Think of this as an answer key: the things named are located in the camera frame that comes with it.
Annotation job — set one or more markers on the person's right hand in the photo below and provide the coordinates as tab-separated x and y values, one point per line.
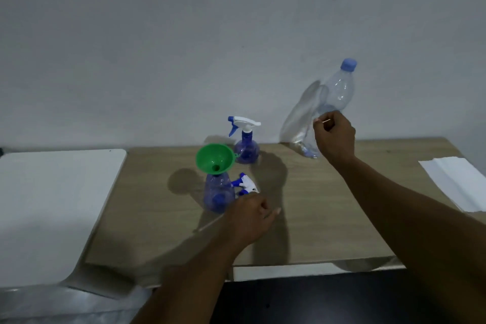
338	139

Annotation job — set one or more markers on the person's left hand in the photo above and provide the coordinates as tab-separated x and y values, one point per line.
246	221

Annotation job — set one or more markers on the white blue trigger spray head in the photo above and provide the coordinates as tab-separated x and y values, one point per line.
248	183
245	121

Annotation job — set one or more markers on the clear plastic water bottle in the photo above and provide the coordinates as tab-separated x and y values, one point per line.
338	90

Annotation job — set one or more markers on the green plastic funnel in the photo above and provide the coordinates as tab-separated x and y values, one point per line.
212	156

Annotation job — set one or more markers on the person's left forearm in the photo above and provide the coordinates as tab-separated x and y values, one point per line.
190	285

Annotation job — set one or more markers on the person's right forearm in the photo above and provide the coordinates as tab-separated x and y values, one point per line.
417	232

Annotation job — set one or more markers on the wooden table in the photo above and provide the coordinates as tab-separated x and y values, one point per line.
341	213

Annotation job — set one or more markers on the black wooden board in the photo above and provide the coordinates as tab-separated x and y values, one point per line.
322	301

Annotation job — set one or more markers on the white paper towel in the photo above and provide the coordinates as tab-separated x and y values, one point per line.
455	179

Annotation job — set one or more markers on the white side table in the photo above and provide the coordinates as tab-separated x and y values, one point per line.
49	202

